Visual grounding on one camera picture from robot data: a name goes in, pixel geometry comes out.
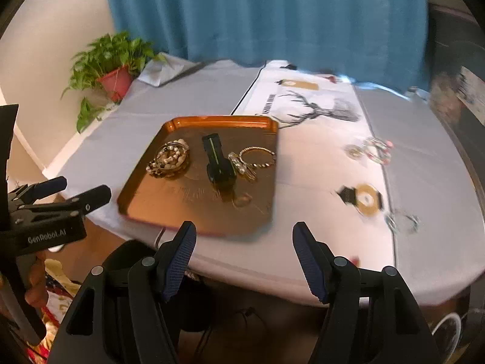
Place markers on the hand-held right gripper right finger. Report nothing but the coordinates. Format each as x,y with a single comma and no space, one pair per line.
310,261

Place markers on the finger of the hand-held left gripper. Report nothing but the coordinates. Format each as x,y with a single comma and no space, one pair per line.
96,196
55,185

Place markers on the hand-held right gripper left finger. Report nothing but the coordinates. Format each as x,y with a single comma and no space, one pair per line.
178,261

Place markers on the golden metal tray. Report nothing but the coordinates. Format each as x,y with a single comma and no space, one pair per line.
170,201

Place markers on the black green wristwatch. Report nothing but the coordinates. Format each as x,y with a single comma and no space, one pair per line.
218,168

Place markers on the silver twisted bangle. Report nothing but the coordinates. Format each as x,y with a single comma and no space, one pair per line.
265,164

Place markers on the silver pearl hair clip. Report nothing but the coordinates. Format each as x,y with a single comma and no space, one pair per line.
238,165

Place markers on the person's left hand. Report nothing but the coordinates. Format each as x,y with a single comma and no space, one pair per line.
37,284

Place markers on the floral printed cloth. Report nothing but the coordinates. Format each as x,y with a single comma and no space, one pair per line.
60,299

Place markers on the white deer printed tablecloth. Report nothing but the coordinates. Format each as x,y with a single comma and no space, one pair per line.
318,197

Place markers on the green plant in red pot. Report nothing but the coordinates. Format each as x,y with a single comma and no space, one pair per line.
115,83

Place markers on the grey tablecloth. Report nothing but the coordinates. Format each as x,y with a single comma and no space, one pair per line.
189,94

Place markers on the small black clip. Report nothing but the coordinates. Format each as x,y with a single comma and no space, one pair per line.
290,66

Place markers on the dark patterned board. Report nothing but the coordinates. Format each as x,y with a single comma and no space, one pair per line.
454,94

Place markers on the white sticker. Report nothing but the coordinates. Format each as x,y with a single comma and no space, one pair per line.
471,85

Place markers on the blue curtain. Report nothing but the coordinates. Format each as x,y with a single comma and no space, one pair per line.
265,15

